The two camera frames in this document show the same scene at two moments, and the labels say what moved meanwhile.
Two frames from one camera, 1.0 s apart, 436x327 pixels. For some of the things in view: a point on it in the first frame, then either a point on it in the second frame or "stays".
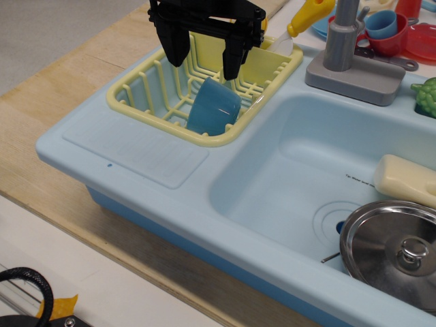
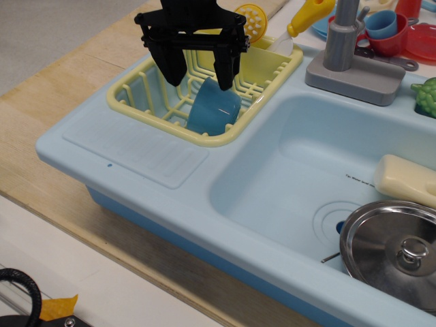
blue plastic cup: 214,105 stays
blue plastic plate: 320,28 stays
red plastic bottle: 411,8 stays
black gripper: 233,18 to 195,24
